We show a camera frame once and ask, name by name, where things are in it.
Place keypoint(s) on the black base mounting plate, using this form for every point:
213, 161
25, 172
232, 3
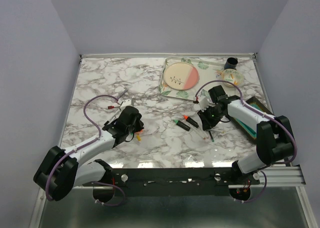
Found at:
153, 182

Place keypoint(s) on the black white pen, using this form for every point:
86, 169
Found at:
111, 119

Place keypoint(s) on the cream and pink plate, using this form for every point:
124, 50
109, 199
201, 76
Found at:
181, 76

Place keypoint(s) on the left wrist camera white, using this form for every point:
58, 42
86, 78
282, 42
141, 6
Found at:
124, 103

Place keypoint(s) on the orange highlighter black body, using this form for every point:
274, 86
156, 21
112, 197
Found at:
191, 121

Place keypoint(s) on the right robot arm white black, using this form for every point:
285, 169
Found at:
274, 137

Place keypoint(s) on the dark blue cup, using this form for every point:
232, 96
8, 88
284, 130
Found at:
231, 63

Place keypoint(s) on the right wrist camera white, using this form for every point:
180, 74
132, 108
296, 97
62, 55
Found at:
202, 102

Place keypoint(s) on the aluminium front rail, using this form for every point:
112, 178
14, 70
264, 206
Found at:
272, 176

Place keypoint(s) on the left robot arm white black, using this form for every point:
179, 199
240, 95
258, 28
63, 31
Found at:
63, 169

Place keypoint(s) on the pink capped white pen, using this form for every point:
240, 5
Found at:
198, 133

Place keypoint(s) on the floral ceramic bowl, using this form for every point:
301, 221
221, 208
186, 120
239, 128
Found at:
232, 76

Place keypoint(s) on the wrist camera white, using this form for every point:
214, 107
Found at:
124, 103
202, 102

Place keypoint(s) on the floral rectangular tray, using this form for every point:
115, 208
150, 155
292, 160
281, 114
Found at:
208, 71

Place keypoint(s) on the purple pen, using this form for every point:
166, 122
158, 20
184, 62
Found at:
123, 93

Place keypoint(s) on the teal acrylic marker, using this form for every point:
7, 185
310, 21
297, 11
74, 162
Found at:
211, 136

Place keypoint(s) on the dark framed teal tray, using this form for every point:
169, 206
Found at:
250, 131

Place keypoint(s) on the green highlighter black body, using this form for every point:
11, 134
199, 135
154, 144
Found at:
182, 125

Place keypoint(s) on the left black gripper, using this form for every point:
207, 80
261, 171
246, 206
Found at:
139, 126

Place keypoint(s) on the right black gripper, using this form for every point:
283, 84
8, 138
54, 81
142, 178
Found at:
206, 123

